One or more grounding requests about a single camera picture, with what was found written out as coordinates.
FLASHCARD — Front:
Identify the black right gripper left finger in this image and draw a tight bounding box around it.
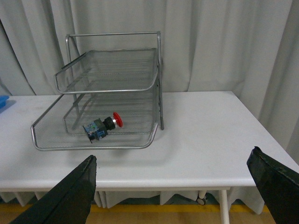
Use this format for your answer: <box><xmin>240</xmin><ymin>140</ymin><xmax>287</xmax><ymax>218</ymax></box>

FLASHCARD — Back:
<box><xmin>11</xmin><ymin>155</ymin><xmax>97</xmax><ymax>224</ymax></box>

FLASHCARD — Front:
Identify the red emergency stop button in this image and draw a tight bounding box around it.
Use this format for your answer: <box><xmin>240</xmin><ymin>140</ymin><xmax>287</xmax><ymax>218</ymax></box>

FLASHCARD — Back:
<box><xmin>83</xmin><ymin>112</ymin><xmax>123</xmax><ymax>143</ymax></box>

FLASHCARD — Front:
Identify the white table leg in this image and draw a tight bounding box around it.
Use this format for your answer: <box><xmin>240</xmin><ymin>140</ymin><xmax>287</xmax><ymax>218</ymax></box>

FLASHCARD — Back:
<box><xmin>219</xmin><ymin>189</ymin><xmax>230</xmax><ymax>224</ymax></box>

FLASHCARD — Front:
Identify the grey curtain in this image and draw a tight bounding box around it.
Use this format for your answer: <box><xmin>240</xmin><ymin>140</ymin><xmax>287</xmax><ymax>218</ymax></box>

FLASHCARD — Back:
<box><xmin>0</xmin><ymin>0</ymin><xmax>299</xmax><ymax>215</ymax></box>

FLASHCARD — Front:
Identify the blue plastic tray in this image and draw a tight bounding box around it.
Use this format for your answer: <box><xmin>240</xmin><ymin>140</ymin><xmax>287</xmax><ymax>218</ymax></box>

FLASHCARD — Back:
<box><xmin>0</xmin><ymin>95</ymin><xmax>10</xmax><ymax>112</ymax></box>

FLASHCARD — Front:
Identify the silver wire rack frame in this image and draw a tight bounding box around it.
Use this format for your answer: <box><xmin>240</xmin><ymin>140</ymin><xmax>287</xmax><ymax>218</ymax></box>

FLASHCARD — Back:
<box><xmin>65</xmin><ymin>31</ymin><xmax>164</xmax><ymax>130</ymax></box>

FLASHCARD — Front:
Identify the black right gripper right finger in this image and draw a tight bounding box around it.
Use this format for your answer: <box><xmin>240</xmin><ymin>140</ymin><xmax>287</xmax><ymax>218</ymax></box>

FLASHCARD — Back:
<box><xmin>247</xmin><ymin>147</ymin><xmax>299</xmax><ymax>224</ymax></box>

